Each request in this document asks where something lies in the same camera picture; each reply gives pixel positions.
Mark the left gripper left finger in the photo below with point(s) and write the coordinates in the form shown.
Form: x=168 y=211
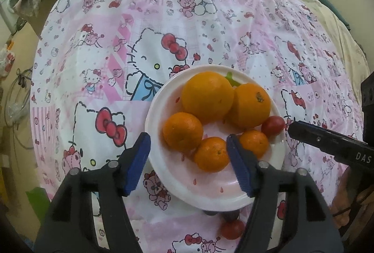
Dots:
x=68 y=224

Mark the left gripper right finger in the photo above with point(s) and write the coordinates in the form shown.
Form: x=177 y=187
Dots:
x=308 y=225

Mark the red cherry tomato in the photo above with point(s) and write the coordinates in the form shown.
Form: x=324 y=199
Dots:
x=273 y=126
x=232 y=230

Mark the small mandarin orange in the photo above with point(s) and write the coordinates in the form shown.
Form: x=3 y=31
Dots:
x=183 y=132

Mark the dark purple grape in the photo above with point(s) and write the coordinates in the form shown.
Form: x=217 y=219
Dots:
x=230 y=216
x=210 y=213

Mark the green box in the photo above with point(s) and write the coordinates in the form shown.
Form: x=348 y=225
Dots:
x=39 y=201

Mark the pink strawberry plate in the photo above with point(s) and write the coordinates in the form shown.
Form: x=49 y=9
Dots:
x=179 y=174

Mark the large orange right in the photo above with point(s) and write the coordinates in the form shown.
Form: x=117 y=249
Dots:
x=251 y=106

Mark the large orange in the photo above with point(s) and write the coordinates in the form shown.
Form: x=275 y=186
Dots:
x=208 y=96
x=251 y=106

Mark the large orange left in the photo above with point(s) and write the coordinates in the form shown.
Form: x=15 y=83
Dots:
x=208 y=96

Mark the Hello Kitty pink bedsheet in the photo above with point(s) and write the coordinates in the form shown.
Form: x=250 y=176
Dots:
x=100 y=63

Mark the cream quilt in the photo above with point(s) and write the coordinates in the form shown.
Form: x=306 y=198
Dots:
x=348 y=50

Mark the white washing machine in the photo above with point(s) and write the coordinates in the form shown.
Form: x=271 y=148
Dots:
x=9 y=15

